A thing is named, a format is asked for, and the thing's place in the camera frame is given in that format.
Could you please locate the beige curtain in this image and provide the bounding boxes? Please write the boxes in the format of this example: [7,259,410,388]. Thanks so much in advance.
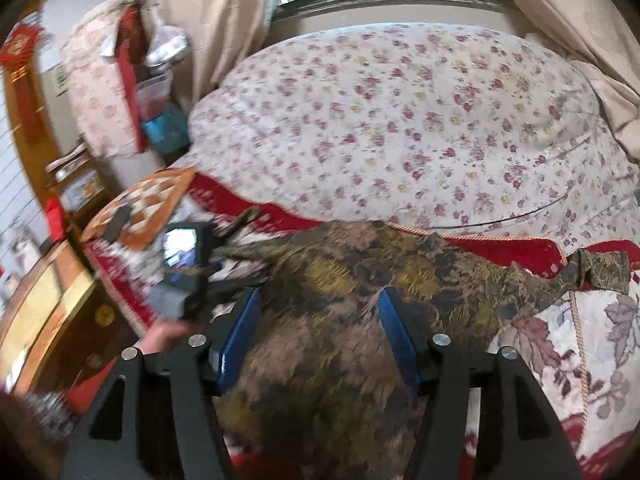
[148,0,277,112]
[513,0,639,159]

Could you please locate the teal plastic bag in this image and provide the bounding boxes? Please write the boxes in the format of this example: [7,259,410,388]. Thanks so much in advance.
[142,104,191,156]

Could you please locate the person's left hand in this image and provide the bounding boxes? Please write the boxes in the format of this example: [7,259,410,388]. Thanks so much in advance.
[134,318,198,354]

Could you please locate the wooden bedside cabinet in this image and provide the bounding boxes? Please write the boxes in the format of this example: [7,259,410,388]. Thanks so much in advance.
[0,58,137,401]

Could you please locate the brown checkered cushion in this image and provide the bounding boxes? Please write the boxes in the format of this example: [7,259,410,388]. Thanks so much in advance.
[80,167,196,250]

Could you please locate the brown gold patterned garment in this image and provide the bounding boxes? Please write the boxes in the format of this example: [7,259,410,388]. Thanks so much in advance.
[217,221,631,479]

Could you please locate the red white plush blanket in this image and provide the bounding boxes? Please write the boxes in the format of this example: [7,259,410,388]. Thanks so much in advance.
[82,173,639,479]

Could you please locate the floral rose bed sheet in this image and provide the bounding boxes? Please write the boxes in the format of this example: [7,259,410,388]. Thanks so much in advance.
[181,23,639,250]

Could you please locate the beige left curtain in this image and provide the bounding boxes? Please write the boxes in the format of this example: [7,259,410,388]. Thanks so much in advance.
[148,0,277,112]

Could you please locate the hanging floral clothes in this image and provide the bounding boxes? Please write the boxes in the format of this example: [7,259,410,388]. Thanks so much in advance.
[60,0,142,157]

